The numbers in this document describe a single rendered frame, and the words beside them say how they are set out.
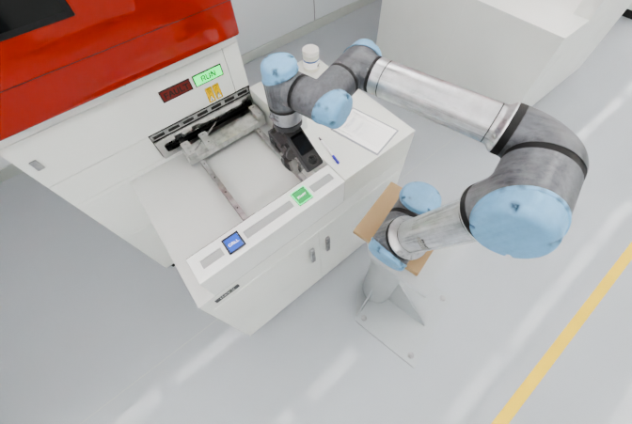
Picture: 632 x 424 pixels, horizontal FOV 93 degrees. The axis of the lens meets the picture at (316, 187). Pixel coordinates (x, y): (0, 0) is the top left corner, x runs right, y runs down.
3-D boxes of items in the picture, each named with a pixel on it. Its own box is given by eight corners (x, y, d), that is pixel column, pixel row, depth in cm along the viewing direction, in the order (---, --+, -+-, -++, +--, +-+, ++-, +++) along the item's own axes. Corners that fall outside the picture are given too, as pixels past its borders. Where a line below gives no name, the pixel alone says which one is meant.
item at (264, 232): (201, 274, 102) (184, 259, 90) (327, 185, 119) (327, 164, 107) (214, 296, 98) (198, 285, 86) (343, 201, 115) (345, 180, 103)
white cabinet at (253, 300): (200, 253, 193) (129, 182, 124) (319, 173, 222) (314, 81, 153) (254, 340, 164) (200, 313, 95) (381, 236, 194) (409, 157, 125)
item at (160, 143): (164, 156, 126) (152, 141, 118) (253, 108, 140) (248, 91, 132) (165, 159, 126) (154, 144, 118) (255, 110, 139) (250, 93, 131)
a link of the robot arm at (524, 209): (413, 236, 94) (609, 179, 44) (389, 275, 89) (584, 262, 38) (383, 212, 95) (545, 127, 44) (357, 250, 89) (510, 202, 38)
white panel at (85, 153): (77, 205, 118) (-24, 135, 85) (253, 109, 143) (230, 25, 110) (79, 211, 117) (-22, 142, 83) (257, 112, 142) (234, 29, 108)
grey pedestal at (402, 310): (450, 297, 172) (532, 243, 103) (413, 368, 155) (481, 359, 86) (375, 245, 191) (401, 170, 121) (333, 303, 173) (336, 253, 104)
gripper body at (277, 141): (292, 133, 85) (288, 100, 75) (311, 150, 82) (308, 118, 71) (270, 146, 83) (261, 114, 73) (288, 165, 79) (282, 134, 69)
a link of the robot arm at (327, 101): (365, 75, 58) (318, 55, 61) (332, 111, 53) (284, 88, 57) (362, 105, 64) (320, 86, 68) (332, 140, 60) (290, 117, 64)
